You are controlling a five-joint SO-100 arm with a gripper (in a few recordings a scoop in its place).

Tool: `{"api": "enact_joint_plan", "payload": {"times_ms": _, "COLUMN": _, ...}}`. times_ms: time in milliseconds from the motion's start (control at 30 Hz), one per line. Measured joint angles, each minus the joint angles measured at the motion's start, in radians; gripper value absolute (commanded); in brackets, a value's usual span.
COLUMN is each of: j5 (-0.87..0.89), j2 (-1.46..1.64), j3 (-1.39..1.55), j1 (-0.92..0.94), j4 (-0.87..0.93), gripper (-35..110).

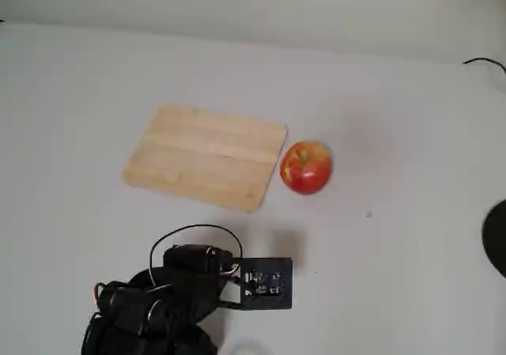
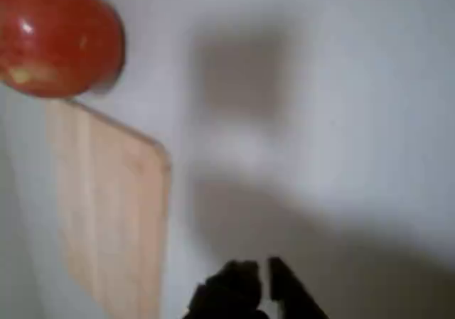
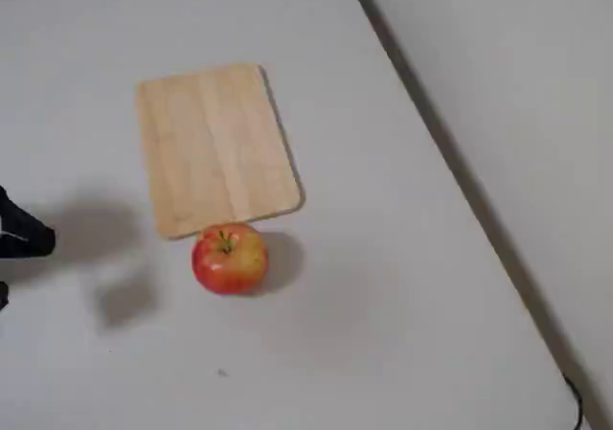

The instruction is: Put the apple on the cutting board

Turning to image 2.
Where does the red apple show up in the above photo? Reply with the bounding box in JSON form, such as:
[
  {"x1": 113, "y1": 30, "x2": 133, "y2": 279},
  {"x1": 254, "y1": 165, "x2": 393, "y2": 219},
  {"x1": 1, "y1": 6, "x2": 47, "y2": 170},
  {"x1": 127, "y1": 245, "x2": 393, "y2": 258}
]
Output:
[{"x1": 0, "y1": 0, "x2": 126, "y2": 99}]

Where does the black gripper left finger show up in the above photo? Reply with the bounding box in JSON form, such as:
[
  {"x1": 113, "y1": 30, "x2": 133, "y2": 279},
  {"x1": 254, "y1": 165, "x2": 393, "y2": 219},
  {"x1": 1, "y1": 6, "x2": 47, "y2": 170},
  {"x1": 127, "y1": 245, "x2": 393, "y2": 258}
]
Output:
[{"x1": 183, "y1": 260, "x2": 267, "y2": 319}]

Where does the light wooden cutting board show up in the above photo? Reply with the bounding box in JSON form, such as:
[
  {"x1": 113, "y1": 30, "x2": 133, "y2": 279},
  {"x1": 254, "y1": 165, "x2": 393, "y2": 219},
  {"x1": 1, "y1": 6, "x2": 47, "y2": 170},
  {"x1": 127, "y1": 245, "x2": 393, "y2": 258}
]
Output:
[{"x1": 45, "y1": 98, "x2": 172, "y2": 319}]

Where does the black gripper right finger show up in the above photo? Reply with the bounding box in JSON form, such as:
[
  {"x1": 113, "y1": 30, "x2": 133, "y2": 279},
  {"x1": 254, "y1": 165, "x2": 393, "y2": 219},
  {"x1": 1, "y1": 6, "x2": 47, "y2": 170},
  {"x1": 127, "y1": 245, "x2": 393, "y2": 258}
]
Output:
[{"x1": 268, "y1": 256, "x2": 330, "y2": 319}]

